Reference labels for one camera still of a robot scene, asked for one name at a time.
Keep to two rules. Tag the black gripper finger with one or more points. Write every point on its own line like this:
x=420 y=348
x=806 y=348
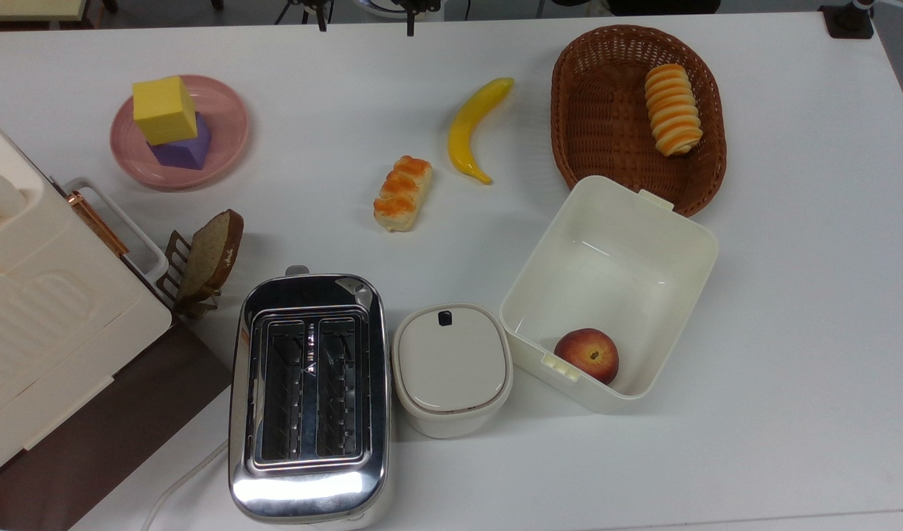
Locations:
x=321 y=18
x=410 y=22

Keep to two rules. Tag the yellow foam cube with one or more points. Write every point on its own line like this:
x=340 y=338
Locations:
x=164 y=110

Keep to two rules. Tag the purple foam cube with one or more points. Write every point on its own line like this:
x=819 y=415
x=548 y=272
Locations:
x=187 y=152

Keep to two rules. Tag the yellow toy banana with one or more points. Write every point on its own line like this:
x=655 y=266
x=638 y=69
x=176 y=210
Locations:
x=466 y=136

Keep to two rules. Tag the pink round plate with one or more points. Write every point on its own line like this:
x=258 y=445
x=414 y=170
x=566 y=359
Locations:
x=228 y=118

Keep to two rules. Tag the orange glazed bread roll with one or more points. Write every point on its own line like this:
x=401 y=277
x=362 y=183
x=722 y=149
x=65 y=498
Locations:
x=401 y=195

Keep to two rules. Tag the brown wicker basket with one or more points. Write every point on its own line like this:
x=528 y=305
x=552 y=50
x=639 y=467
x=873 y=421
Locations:
x=598 y=110

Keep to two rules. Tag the brown toast slice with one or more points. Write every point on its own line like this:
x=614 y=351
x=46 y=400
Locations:
x=211 y=251

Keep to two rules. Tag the striped twisted bread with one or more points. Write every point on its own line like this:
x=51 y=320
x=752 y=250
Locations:
x=672 y=110

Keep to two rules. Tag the beige side table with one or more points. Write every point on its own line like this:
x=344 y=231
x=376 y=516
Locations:
x=31 y=7

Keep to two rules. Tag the white open plastic box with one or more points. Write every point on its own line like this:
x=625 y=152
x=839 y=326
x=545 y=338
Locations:
x=613 y=265

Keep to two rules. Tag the white lidded pot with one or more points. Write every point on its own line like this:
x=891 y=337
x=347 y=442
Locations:
x=451 y=361

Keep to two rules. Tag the red toy peach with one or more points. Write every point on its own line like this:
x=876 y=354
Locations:
x=587 y=354

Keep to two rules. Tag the large cream plastic cabinet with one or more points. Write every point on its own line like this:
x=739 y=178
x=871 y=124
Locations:
x=46 y=317

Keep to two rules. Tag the chrome two-slot toaster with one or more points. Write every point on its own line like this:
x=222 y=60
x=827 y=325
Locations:
x=311 y=494

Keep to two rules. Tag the dark brown base board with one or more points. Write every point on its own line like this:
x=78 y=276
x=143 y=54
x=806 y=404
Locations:
x=90 y=457

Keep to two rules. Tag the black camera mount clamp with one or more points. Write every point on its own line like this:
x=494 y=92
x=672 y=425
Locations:
x=849 y=21

